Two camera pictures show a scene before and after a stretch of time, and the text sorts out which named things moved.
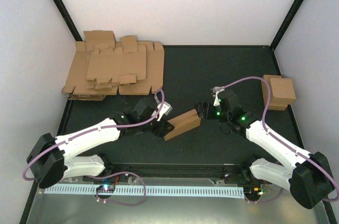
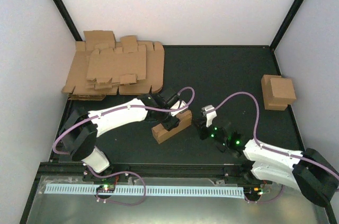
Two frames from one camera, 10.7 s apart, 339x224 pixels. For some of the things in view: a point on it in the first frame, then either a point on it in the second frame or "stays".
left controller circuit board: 106,188 stays
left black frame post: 59,3 stays
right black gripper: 208,115 to 203,135
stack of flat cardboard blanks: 102,66 stays
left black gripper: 161,131 to 169,125
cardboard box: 283,91 stays
